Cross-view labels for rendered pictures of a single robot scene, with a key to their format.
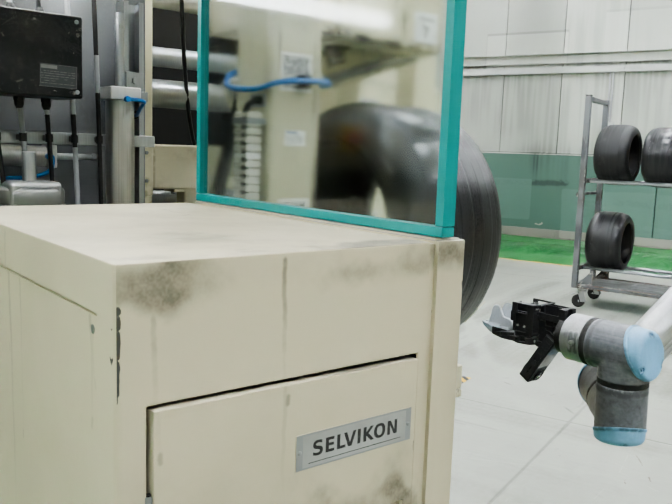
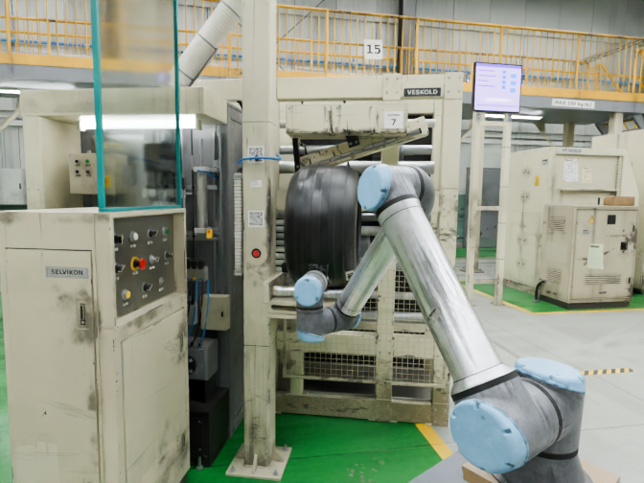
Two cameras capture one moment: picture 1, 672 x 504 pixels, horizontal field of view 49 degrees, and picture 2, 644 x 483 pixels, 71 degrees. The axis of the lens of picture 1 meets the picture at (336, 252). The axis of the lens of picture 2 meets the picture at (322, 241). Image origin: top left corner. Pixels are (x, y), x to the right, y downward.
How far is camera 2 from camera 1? 1.65 m
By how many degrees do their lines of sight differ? 46
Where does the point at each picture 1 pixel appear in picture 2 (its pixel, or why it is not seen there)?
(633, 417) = (301, 324)
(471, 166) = (328, 195)
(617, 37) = not seen: outside the picture
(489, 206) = (333, 216)
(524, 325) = not seen: hidden behind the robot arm
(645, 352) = (299, 288)
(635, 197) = not seen: outside the picture
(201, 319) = (16, 227)
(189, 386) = (14, 244)
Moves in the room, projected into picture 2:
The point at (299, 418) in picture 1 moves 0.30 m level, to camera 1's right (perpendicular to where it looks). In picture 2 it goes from (46, 261) to (73, 273)
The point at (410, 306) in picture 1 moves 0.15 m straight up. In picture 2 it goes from (86, 233) to (84, 186)
